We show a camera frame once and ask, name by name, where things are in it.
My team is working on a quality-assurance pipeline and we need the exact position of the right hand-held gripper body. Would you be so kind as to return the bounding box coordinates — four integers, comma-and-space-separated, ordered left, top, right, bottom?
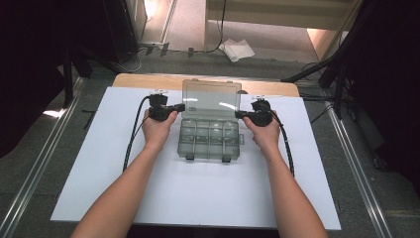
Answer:
246, 94, 282, 128

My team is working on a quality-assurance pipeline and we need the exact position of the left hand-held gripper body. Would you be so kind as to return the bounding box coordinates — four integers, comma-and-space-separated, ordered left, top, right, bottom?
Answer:
148, 88, 173, 122

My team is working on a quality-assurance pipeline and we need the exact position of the clear plastic compartment box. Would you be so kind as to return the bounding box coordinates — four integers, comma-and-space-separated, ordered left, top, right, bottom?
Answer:
176, 78, 247, 164

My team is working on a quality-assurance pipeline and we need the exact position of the person's right hand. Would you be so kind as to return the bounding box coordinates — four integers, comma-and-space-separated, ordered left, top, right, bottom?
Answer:
243, 113, 281, 156

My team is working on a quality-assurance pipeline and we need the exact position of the person's left hand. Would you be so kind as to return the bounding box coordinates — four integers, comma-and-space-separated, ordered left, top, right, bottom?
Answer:
141, 108, 179, 151

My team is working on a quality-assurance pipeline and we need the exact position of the crumpled white paper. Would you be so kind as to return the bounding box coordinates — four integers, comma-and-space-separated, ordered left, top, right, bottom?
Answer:
218, 38, 256, 63

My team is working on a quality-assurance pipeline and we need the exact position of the white board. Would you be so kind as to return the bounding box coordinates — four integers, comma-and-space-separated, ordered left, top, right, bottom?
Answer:
50, 86, 342, 231

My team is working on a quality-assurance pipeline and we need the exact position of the black tripod stand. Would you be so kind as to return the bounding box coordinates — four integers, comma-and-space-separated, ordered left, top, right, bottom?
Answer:
280, 0, 420, 120

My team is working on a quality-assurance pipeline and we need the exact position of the dark cabinet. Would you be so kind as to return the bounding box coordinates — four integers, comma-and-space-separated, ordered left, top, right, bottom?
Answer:
100, 0, 149, 65

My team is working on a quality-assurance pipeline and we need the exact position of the black metal stand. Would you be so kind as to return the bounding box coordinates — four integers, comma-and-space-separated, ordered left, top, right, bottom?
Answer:
62, 46, 95, 108

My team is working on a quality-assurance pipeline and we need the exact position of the beige wooden cabinet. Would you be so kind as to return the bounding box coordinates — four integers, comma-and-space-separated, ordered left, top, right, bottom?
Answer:
203, 0, 365, 62

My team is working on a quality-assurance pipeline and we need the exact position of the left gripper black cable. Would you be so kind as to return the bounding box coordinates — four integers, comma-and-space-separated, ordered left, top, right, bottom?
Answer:
122, 94, 153, 173

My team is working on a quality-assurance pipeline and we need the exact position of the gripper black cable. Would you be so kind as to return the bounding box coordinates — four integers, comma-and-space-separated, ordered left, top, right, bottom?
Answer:
268, 108, 296, 178
122, 94, 153, 173

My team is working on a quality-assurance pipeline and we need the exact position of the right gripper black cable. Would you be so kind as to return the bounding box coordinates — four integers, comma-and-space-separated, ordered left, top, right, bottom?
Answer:
268, 108, 296, 178

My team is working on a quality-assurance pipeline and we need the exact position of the black hanging cable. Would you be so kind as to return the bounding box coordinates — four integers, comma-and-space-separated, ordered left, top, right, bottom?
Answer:
206, 0, 228, 54

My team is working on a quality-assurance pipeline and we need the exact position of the aluminium floor rail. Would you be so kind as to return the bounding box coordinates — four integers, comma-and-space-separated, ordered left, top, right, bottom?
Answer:
0, 77, 87, 238
323, 100, 395, 238

